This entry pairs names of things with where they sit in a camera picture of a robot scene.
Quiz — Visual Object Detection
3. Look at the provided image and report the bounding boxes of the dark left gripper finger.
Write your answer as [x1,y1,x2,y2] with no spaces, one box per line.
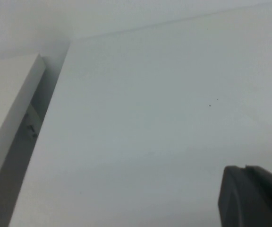
[218,165,272,227]

